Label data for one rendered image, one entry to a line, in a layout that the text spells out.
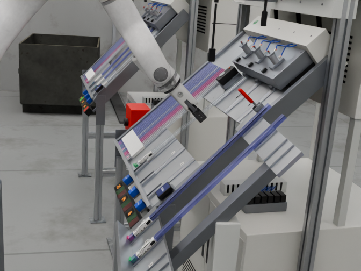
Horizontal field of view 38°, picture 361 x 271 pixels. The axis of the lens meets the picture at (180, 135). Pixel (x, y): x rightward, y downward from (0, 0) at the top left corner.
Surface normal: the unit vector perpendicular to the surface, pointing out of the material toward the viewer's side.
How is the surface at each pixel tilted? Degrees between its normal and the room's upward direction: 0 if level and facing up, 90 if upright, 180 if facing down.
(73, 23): 90
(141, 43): 61
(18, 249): 0
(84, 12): 90
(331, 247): 90
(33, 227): 0
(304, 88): 90
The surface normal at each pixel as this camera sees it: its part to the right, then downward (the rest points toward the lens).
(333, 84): 0.27, 0.29
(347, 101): -0.96, 0.02
